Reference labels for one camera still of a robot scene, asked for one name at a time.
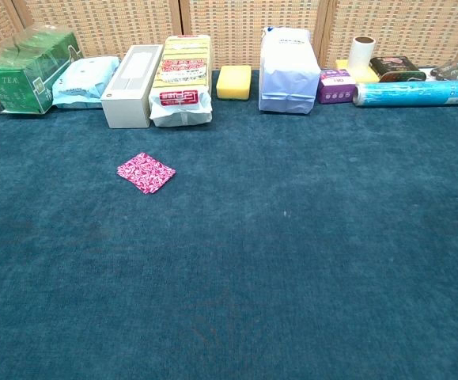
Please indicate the wicker folding screen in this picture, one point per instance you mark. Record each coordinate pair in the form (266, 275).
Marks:
(252, 31)

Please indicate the pink patterned packet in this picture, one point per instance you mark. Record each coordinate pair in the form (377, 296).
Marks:
(145, 172)

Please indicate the yellow sponge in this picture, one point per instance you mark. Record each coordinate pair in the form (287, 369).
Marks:
(341, 65)
(233, 83)

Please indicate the dark metal tin can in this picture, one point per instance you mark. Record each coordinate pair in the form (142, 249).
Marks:
(394, 68)

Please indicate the yellow red snack package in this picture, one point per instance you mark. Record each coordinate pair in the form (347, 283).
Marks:
(181, 79)

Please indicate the clear box green tea bags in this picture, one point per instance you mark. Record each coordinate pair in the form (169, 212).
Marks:
(19, 79)

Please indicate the light blue wet wipes pack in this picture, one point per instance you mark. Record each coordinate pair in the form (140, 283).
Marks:
(82, 83)

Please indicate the blue cling film roll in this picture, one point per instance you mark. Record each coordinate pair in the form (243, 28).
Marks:
(410, 94)

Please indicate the long white cardboard box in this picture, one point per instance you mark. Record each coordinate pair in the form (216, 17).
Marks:
(126, 107)

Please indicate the teal felt table cover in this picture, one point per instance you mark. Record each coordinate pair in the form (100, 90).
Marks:
(252, 257)

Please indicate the small purple box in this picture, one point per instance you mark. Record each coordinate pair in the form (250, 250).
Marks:
(335, 89)

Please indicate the white paper roll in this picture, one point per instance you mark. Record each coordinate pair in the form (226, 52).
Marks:
(361, 57)

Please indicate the white paper bag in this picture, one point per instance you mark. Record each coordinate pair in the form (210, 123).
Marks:
(288, 79)

